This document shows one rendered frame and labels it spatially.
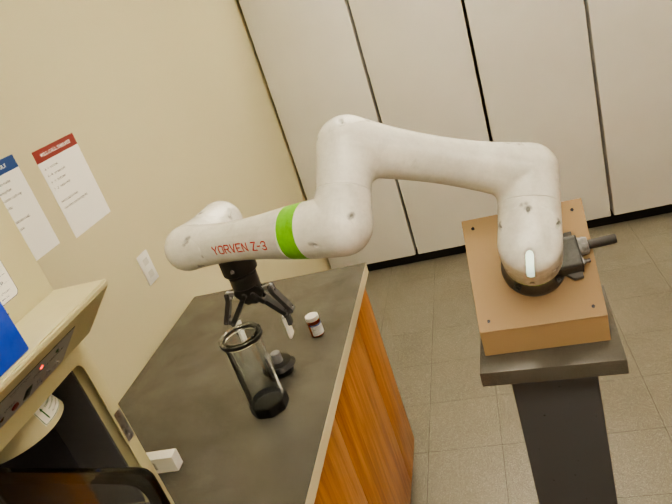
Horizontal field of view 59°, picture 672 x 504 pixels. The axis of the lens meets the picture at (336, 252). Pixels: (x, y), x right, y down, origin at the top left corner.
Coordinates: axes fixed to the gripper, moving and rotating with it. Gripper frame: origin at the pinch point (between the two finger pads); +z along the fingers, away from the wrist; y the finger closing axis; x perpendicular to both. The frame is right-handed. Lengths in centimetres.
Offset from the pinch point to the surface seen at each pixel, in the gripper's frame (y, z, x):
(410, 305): -5, 104, -183
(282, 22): 31, -70, -233
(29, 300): 13, -46, 52
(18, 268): 13, -52, 51
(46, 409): 15, -28, 59
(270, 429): -2.9, 12.0, 23.5
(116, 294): 55, -12, -22
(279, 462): -8.2, 12.2, 34.8
